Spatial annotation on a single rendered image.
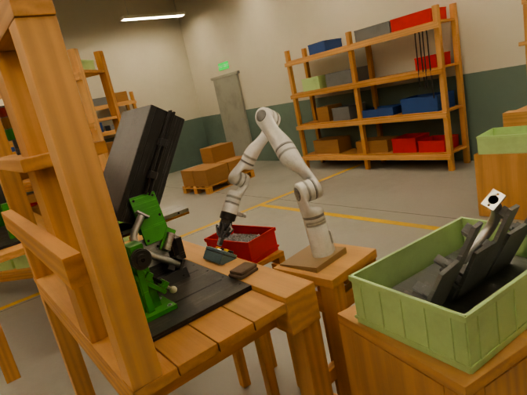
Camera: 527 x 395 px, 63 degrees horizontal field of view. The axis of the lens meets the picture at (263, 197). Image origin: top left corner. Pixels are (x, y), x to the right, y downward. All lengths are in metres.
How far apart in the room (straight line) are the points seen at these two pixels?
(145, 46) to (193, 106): 1.93
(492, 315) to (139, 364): 0.95
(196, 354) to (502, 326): 0.86
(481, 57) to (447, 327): 5.77
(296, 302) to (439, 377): 0.52
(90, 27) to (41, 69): 10.41
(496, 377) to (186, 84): 11.41
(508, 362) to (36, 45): 1.41
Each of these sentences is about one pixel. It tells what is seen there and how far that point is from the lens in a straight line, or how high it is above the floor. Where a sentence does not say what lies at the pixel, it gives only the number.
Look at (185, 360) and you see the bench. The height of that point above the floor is 0.88.
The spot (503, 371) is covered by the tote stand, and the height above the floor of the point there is 0.76.
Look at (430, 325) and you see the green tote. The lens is 1.30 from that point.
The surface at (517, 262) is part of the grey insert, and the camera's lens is 1.75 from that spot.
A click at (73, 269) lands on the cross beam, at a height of 1.24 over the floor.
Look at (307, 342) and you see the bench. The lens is 1.66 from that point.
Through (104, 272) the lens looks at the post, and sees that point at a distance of 1.19.
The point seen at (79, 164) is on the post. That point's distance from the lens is 1.14.
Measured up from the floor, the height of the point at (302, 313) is 0.81.
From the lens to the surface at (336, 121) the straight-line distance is 7.62.
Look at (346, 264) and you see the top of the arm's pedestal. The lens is 1.81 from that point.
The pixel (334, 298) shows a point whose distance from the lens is 1.74.
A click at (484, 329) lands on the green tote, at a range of 1.30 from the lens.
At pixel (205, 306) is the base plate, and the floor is 0.90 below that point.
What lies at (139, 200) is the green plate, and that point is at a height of 1.25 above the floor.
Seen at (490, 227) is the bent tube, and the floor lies 1.06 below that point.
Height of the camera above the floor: 1.59
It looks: 14 degrees down
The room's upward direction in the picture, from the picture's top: 12 degrees counter-clockwise
